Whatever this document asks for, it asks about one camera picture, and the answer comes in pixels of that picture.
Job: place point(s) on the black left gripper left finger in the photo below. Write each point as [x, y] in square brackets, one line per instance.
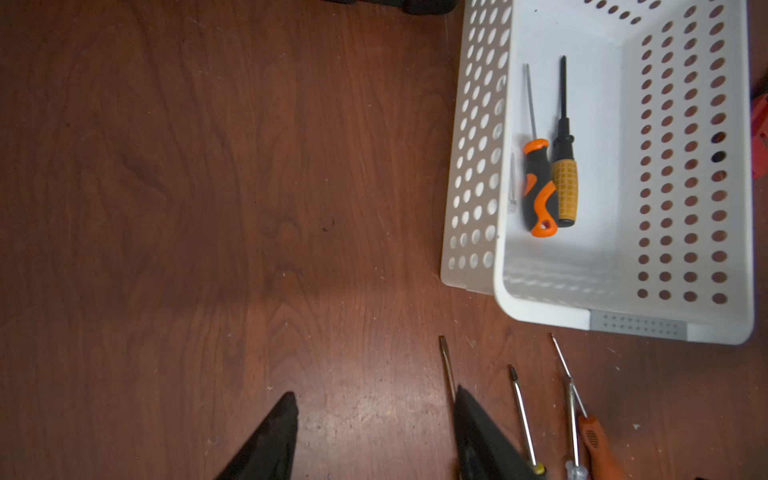
[269, 452]

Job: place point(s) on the black plastic tool case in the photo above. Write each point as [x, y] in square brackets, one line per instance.
[411, 7]

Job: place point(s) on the orange grey handle screwdriver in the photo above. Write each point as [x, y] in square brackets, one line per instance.
[603, 463]

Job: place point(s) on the red pipe wrench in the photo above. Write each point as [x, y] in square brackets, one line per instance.
[759, 135]

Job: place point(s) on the white perforated plastic bin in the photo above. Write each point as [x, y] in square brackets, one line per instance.
[657, 93]

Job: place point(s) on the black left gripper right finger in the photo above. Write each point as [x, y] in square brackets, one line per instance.
[483, 451]

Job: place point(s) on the clear pink handle screwdriver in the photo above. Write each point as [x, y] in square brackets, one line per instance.
[575, 470]

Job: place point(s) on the orange black handle screwdriver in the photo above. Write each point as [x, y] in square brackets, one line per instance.
[540, 200]

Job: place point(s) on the black yellow handle screwdriver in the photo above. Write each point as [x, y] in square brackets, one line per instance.
[446, 359]

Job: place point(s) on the black green handle screwdriver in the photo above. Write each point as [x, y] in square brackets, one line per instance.
[538, 468]

